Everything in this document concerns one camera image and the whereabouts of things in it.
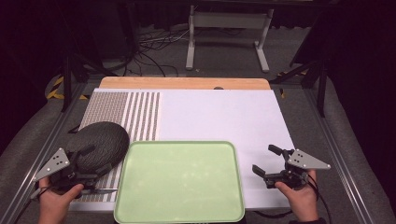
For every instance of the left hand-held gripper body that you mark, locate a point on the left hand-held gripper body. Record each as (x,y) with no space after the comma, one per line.
(52,165)

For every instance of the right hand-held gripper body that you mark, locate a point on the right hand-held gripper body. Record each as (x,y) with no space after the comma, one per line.
(306,161)

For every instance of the dark grey cloth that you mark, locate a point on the dark grey cloth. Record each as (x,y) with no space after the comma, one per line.
(102,140)

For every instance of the light green tray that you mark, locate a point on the light green tray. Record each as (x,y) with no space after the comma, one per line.
(177,180)

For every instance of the person's left hand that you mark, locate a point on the person's left hand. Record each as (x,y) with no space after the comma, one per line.
(59,202)

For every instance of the person's right hand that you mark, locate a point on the person's right hand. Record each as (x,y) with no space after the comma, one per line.
(299,199)

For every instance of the striped woven placemat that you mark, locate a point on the striped woven placemat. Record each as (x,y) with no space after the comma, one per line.
(130,112)

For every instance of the white board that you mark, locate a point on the white board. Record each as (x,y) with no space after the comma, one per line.
(218,118)

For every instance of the black metal stand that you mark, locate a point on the black metal stand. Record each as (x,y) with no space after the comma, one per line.
(320,90)
(67,81)

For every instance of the white metal stand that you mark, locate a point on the white metal stand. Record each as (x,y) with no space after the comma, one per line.
(229,20)

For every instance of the aluminium frame rail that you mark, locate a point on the aluminium frame rail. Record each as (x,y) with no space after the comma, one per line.
(40,155)
(336,149)

